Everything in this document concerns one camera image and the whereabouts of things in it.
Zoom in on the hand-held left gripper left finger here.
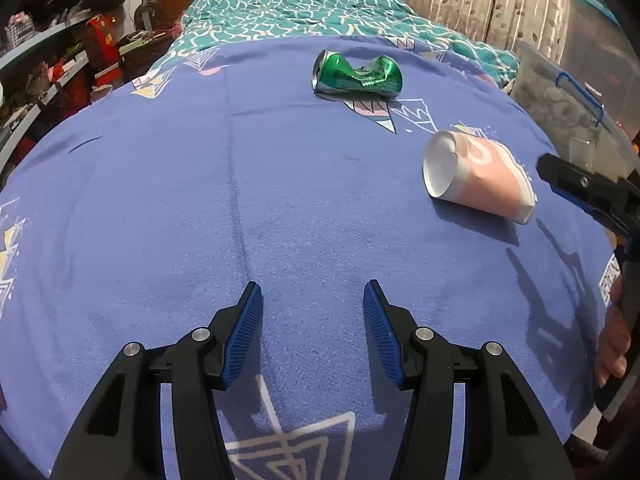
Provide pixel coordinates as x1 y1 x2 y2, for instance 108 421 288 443
50 281 264 480

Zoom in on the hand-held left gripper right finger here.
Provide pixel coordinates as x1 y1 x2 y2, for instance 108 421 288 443
362 279 571 480

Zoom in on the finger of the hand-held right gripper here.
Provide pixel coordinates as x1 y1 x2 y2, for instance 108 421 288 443
536 153 640 248

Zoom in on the pink white paper cup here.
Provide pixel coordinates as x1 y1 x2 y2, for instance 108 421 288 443
422 130 537 225

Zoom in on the crushed green can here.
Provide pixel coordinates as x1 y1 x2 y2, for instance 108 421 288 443
311 50 402 100

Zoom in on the person's right hand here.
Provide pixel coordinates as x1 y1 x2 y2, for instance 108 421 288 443
595 277 632 388

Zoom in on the clear storage box teal lid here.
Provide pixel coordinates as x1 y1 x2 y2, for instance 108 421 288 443
560 0 640 126

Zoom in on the dark wooden nightstand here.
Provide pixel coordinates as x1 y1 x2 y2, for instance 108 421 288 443
117 30 176 83

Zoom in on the teal patterned quilt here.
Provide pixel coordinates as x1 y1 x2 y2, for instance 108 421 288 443
132 0 521 96

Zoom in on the grey metal shelf rack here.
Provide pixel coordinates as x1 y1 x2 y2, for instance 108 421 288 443
0 5 126 176

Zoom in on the clear storage box blue handle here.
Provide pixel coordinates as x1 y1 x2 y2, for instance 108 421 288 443
510 40 640 181

